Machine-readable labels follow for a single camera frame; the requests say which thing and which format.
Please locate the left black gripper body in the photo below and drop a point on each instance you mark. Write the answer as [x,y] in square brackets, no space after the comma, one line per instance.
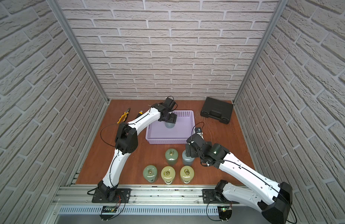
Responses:
[170,118]

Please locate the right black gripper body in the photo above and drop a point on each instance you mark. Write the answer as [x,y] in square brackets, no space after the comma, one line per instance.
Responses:
[200,156]

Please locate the blue-grey canister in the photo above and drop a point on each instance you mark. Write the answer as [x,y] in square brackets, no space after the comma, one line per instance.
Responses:
[169,125]
[187,160]

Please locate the lavender plastic basket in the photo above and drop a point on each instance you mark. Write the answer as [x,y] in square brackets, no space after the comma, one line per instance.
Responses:
[159,133]

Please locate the dark green canister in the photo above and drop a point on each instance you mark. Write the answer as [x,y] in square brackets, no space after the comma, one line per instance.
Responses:
[171,156]

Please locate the yellow-green canister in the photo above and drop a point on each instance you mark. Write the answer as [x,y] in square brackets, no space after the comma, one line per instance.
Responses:
[168,174]
[187,174]

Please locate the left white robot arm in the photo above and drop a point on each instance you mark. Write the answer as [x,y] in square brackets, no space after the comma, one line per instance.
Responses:
[126,142]

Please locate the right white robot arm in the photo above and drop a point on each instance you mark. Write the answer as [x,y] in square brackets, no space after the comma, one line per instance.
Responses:
[272,199]

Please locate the yellow black pliers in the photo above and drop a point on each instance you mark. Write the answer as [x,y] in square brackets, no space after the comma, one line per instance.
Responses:
[124,116]

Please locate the black plastic tool case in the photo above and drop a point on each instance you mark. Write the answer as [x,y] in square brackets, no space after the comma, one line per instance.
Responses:
[217,109]

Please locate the right controller board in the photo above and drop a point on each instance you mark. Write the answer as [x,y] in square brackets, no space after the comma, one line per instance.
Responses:
[224,213]

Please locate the controller board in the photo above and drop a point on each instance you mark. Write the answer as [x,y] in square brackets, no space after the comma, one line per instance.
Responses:
[224,213]
[108,212]

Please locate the left controller board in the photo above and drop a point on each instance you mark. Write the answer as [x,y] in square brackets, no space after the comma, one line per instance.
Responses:
[108,212]

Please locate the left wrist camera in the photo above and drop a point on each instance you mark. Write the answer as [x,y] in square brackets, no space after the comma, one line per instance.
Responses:
[170,103]

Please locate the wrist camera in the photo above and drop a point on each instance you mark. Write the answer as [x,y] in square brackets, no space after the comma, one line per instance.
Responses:
[198,130]
[170,103]

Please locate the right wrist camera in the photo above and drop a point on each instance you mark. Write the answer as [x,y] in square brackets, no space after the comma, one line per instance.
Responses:
[198,130]

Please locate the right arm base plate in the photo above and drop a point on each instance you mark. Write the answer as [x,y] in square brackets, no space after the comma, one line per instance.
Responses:
[210,196]

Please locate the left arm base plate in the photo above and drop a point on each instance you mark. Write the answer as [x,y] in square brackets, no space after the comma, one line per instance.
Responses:
[116,195]

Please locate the left aluminium corner post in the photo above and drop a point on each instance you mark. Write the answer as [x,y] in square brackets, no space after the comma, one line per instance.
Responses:
[58,12]

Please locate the aluminium corner post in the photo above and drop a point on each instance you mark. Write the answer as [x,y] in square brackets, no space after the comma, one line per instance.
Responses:
[263,43]
[58,12]

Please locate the right aluminium corner post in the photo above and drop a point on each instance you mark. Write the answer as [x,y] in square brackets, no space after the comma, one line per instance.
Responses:
[263,43]

